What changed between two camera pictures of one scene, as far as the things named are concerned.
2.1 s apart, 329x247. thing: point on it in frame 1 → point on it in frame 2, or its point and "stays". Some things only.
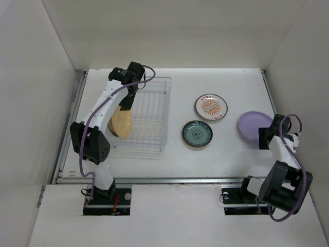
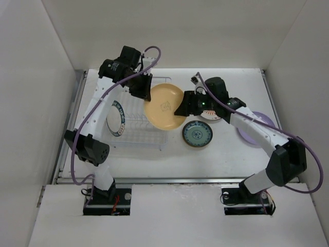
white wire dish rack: [150, 112] stays
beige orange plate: [120, 122] → [160, 111]
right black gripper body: [262, 143] → [200, 103]
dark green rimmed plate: [197, 133] stays
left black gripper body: [126, 103] → [138, 85]
